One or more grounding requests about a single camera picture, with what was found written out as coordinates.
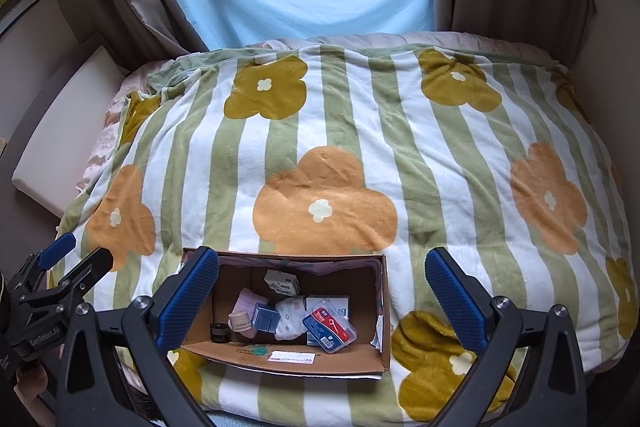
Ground small blue box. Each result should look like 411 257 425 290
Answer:
250 303 280 334

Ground black small jar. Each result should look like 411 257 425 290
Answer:
209 323 231 343

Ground beige small jar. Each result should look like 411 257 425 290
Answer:
228 311 254 337

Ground pink tissue pack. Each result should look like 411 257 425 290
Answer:
231 287 268 339

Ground cream bench cushion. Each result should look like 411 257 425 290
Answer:
11 46 125 218

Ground white small carton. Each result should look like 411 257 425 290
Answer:
264 270 299 297

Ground white dotted tissue pack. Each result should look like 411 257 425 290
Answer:
274 296 307 340

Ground cardboard box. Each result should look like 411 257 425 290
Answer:
182 253 390 379

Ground white blue tissue pack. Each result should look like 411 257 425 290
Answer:
306 296 348 350

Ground striped flower blanket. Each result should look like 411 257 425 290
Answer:
50 44 638 426

